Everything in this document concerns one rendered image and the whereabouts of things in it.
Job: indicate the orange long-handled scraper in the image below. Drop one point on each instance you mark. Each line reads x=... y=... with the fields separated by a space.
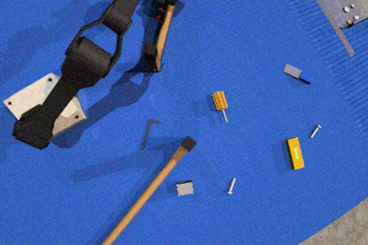
x=152 y=52

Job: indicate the long wooden pole with black end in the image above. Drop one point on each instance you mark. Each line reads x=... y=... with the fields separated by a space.
x=187 y=145

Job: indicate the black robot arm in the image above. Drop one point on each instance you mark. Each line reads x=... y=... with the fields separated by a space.
x=85 y=64

